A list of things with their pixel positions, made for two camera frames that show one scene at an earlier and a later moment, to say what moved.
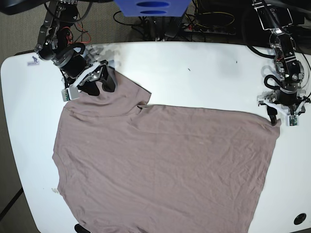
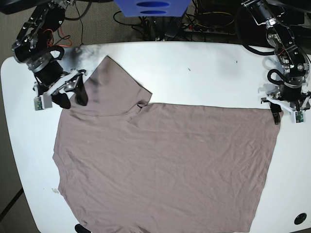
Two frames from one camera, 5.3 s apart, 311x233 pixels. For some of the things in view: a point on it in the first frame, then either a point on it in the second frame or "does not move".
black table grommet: [300, 218] does not move
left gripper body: [77, 71] → [52, 80]
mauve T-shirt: [119, 167] does not move
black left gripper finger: [108, 78] → [81, 94]
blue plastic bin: [153, 8] does not move
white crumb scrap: [55, 190] does not move
